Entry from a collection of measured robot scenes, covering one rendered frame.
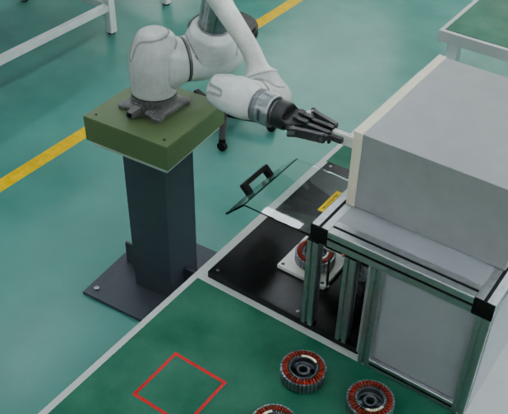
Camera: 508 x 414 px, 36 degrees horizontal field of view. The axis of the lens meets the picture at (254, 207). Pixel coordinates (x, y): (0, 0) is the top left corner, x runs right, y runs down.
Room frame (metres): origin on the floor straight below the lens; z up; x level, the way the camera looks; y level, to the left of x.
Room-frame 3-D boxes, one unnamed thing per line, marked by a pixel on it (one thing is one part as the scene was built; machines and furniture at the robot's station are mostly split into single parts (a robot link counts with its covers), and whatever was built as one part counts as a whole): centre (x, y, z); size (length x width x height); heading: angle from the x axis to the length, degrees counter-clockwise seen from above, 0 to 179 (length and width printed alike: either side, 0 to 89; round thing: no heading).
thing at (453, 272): (1.53, -0.50, 1.09); 0.68 x 0.44 x 0.05; 146
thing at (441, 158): (1.52, -0.50, 1.22); 0.44 x 0.39 x 0.20; 146
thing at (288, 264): (1.61, -0.17, 0.78); 0.15 x 0.15 x 0.01; 56
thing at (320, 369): (1.23, -0.13, 0.77); 0.11 x 0.11 x 0.04
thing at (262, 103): (1.75, -0.03, 1.18); 0.09 x 0.06 x 0.09; 146
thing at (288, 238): (1.70, -0.25, 0.76); 0.64 x 0.47 x 0.02; 146
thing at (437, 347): (1.22, -0.39, 0.91); 0.28 x 0.03 x 0.32; 56
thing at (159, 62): (2.32, 0.33, 1.00); 0.18 x 0.16 x 0.22; 116
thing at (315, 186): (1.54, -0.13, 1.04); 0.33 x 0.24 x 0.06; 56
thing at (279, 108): (1.71, -0.09, 1.18); 0.09 x 0.08 x 0.07; 56
